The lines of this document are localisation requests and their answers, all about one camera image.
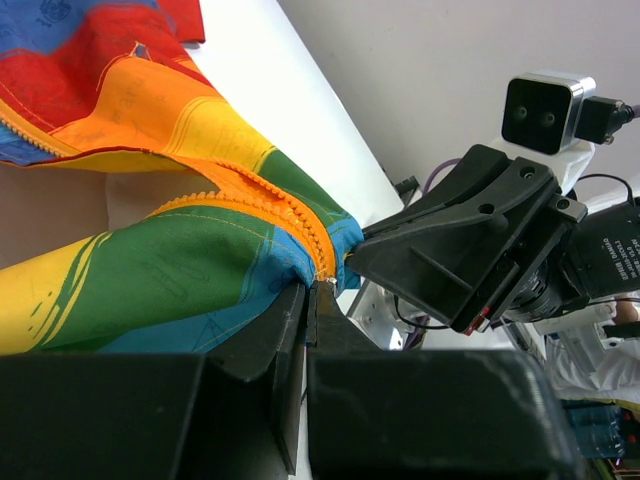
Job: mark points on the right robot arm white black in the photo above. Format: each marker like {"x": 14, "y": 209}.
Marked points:
{"x": 586, "y": 336}

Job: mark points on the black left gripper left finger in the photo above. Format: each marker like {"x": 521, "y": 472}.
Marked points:
{"x": 232, "y": 413}

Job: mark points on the rainbow striped hooded jacket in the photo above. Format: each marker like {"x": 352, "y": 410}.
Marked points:
{"x": 139, "y": 211}

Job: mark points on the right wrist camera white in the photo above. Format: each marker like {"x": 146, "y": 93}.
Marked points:
{"x": 540, "y": 118}

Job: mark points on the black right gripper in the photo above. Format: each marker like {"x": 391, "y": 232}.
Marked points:
{"x": 483, "y": 244}

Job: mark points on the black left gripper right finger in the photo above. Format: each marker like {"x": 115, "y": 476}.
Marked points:
{"x": 427, "y": 414}

